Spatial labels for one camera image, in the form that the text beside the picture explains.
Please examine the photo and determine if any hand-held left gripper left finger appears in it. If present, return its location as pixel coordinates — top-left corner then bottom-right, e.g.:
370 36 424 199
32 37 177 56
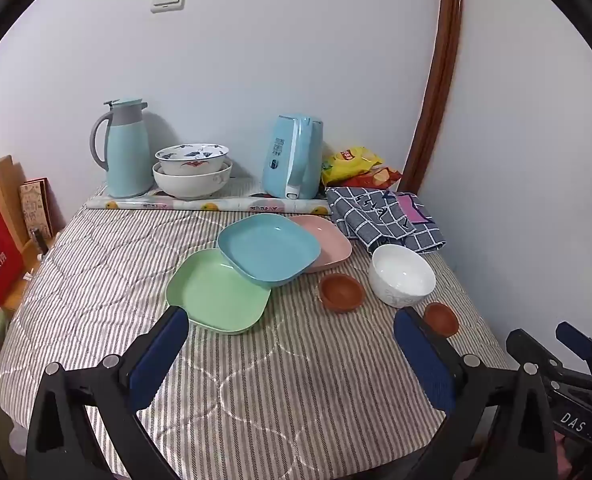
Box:
26 305 191 480

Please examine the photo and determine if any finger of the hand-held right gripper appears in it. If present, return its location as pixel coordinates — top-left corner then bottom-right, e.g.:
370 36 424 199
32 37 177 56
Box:
506 328 564 378
556 321 592 378

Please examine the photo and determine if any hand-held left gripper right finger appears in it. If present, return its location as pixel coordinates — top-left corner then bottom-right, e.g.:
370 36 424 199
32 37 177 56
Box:
393 306 559 480

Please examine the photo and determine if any small brown bowl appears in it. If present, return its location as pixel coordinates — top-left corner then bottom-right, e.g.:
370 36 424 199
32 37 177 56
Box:
318 273 365 314
422 302 460 338

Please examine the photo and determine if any green square plate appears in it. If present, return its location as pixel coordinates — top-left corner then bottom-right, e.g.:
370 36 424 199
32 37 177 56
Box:
165 248 271 336

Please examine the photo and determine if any blue square plate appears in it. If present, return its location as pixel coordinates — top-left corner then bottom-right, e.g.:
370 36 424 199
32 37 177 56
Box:
217 213 323 289

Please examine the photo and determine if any pink square plate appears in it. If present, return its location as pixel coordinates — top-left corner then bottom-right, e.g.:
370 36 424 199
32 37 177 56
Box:
288 214 353 275

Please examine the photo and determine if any dark red clothing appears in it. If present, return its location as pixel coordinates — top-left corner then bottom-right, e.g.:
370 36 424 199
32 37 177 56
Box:
556 432 592 480

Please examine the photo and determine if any floral rolled table cover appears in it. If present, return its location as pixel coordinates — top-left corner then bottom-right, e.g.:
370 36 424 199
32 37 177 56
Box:
86 175 333 216

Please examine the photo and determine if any grey checked cloth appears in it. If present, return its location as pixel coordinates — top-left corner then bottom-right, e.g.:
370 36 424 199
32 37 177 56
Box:
325 186 447 254

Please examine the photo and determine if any large white bowl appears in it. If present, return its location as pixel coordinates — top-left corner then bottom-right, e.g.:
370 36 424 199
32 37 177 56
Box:
152 160 233 200

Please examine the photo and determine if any brown book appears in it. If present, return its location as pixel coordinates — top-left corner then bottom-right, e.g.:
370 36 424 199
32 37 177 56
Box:
18 177 54 241

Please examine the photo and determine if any red chip bag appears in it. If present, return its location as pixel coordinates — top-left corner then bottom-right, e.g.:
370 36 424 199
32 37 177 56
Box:
343 166 404 191

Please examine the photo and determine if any floral patterned bowl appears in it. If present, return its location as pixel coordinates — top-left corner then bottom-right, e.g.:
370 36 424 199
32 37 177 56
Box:
154 143 230 176

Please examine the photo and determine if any light blue thermos jug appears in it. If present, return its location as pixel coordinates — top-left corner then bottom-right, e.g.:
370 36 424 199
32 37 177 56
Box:
90 98 153 199

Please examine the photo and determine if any yellow chip bag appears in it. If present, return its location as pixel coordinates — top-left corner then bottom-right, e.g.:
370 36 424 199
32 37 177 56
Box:
322 146 384 186

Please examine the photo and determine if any brown paper bag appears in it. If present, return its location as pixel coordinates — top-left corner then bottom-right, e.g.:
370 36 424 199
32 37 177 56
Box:
0 155 32 251

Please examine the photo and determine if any light blue electric kettle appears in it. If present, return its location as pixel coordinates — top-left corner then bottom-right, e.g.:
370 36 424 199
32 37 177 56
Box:
262 114 325 201

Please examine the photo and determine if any brown wooden door frame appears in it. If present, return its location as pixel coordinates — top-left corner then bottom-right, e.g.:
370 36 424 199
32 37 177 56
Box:
401 0 464 193

